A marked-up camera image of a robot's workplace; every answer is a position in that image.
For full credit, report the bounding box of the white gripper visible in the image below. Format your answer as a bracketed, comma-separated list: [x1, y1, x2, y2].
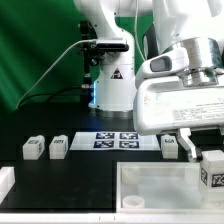
[133, 76, 224, 162]

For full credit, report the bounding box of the white square tabletop part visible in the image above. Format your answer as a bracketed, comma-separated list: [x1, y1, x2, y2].
[116, 162, 224, 214]

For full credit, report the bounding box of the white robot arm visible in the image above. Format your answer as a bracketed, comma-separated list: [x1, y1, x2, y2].
[73, 0, 224, 162]

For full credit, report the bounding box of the white sheet with fiducial tags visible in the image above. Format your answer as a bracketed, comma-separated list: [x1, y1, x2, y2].
[70, 131, 160, 151]

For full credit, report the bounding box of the white front obstacle strip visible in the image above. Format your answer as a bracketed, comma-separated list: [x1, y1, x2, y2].
[0, 213, 224, 224]

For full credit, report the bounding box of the white obstacle bar left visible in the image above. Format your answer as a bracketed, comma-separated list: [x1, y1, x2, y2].
[0, 167, 15, 204]

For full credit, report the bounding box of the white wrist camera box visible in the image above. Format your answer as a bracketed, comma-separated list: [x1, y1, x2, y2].
[135, 47, 189, 87]

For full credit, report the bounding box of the black camera stand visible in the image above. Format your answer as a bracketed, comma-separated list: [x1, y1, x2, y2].
[80, 21, 133, 110]

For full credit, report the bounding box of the grey camera cable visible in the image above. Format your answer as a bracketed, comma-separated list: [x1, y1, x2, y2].
[15, 39, 98, 110]

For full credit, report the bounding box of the black cable on table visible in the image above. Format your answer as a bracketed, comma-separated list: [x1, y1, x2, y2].
[18, 87, 84, 108]

